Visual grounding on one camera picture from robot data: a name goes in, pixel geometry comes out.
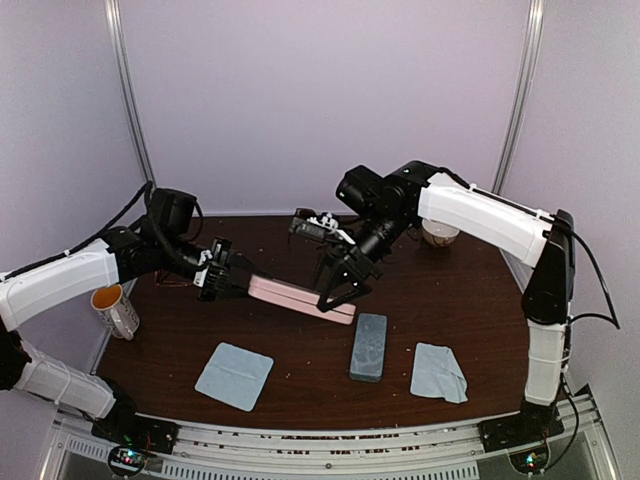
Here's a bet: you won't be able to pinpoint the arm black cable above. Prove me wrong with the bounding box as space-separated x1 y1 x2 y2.
59 180 211 281
439 167 624 451

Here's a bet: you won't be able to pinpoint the aluminium front rail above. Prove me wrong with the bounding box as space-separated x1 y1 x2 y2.
39 394 624 480

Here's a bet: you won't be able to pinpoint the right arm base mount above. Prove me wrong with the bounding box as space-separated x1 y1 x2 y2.
478 414 565 476

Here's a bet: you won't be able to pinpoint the grey-blue glasses case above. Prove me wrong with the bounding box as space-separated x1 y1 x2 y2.
349 313 388 383

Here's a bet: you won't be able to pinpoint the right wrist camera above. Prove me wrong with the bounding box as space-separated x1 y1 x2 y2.
292 209 359 246

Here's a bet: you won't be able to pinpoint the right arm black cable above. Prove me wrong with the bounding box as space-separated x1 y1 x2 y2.
439 167 624 451

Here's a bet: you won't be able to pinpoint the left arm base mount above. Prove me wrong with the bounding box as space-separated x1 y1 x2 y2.
91 417 179 478

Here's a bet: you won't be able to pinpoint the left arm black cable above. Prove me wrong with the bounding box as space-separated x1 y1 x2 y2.
59 180 211 281

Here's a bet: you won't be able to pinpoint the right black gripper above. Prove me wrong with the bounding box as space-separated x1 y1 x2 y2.
307 209 413 311

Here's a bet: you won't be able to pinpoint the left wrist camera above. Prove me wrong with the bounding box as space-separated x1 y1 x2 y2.
193 237 232 289

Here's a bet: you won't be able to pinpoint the aluminium frame post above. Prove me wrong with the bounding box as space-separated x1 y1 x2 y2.
104 0 156 183
491 0 546 194

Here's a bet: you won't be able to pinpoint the pink glasses case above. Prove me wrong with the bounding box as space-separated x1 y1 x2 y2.
247 275 356 325

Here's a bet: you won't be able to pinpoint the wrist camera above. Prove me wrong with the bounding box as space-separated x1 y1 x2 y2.
292 209 359 246
193 237 232 289

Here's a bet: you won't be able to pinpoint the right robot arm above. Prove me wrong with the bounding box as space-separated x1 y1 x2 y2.
314 160 575 442

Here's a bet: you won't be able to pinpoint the right aluminium frame post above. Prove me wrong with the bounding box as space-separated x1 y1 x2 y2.
491 0 546 194

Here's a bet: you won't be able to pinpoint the light blue cloth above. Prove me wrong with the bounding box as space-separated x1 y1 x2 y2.
194 342 274 412
410 342 468 404

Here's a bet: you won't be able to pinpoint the red framed eyeglasses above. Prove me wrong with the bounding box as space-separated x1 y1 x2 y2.
154 270 192 288

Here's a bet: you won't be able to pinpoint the white ceramic bowl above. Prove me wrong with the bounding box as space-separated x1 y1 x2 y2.
421 219 460 248

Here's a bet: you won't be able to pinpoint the left aluminium frame post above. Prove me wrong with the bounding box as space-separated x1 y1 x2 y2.
104 0 156 183

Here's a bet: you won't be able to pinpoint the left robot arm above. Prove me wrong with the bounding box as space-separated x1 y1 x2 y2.
1 182 259 444

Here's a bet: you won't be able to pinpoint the dark sunglasses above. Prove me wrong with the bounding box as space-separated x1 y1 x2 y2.
287 207 346 253

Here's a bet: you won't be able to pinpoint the patterned mug orange inside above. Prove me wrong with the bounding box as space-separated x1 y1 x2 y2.
91 284 140 341

